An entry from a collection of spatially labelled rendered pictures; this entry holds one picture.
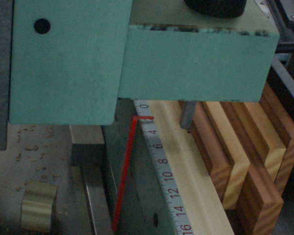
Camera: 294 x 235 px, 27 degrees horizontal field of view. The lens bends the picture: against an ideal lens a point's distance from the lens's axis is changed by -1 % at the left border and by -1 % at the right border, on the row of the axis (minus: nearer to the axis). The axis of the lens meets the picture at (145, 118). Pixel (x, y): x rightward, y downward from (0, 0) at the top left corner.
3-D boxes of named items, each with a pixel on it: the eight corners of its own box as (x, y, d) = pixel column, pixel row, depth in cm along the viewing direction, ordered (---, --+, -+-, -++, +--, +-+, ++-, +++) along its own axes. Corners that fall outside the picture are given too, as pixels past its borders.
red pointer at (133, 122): (131, 231, 63) (155, 119, 55) (111, 231, 63) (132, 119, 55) (130, 225, 64) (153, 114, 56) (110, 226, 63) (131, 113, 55)
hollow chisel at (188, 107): (190, 129, 57) (201, 83, 54) (181, 129, 56) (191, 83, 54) (187, 123, 57) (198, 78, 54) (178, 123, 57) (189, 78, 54)
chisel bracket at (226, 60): (256, 118, 53) (282, 33, 49) (98, 116, 50) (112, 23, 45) (230, 73, 59) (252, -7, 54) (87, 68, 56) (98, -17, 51)
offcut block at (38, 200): (20, 227, 63) (21, 199, 61) (27, 207, 66) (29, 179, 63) (49, 233, 63) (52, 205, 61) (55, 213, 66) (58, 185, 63)
